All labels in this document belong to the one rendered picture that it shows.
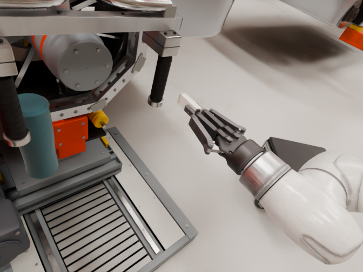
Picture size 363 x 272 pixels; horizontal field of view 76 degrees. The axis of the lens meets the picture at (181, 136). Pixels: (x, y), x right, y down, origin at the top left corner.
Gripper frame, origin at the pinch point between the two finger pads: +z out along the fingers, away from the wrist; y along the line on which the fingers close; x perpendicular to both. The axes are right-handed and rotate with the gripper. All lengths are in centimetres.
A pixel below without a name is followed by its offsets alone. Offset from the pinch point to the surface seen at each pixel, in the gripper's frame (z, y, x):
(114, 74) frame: 36.8, 1.0, -13.7
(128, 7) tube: 14.5, -10.1, 16.6
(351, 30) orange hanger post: 56, 344, -16
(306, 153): -20, 98, -49
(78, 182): 35, -15, -67
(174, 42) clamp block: 10.5, 0.3, 10.6
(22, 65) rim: 43, -25, -10
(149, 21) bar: 13.6, -5.3, 14.2
